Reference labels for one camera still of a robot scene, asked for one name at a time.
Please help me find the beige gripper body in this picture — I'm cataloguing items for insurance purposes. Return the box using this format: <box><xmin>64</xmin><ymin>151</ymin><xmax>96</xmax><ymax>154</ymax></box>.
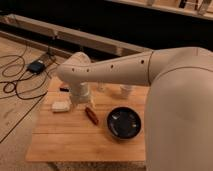
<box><xmin>69</xmin><ymin>83</ymin><xmax>91</xmax><ymax>106</ymax></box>

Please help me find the clear plastic bottle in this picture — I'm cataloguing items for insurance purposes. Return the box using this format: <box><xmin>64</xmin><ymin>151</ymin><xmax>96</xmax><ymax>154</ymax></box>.
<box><xmin>97</xmin><ymin>82</ymin><xmax>105</xmax><ymax>92</ymax></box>

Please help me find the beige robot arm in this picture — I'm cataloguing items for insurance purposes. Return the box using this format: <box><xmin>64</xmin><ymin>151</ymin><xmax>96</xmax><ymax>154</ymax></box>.
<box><xmin>57</xmin><ymin>47</ymin><xmax>213</xmax><ymax>171</ymax></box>

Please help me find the dark ceramic bowl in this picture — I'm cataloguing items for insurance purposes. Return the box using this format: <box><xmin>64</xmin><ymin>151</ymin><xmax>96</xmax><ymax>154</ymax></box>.
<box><xmin>107</xmin><ymin>107</ymin><xmax>142</xmax><ymax>140</ymax></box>

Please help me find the dark brown rectangular block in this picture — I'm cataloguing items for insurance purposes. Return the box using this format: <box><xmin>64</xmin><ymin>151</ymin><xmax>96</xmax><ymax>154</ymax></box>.
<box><xmin>59</xmin><ymin>87</ymin><xmax>69</xmax><ymax>92</ymax></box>

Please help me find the brown snack bar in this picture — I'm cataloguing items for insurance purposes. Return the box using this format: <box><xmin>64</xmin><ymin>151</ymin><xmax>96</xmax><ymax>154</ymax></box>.
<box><xmin>85</xmin><ymin>107</ymin><xmax>99</xmax><ymax>125</ymax></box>

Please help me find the beige sponge block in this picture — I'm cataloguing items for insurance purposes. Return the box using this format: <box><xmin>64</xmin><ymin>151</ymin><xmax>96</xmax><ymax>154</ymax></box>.
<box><xmin>51</xmin><ymin>101</ymin><xmax>70</xmax><ymax>113</ymax></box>

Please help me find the black power adapter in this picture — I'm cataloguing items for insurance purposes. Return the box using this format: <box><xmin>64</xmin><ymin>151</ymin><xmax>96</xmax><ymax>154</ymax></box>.
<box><xmin>27</xmin><ymin>61</ymin><xmax>45</xmax><ymax>74</ymax></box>

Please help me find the long metal floor rail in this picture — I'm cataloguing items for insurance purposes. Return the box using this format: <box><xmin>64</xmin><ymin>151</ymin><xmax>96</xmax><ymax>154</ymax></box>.
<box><xmin>0</xmin><ymin>14</ymin><xmax>150</xmax><ymax>60</ymax></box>

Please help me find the black floor cable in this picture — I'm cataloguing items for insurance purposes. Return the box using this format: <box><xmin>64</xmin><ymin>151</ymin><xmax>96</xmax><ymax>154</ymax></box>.
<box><xmin>0</xmin><ymin>43</ymin><xmax>68</xmax><ymax>144</ymax></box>

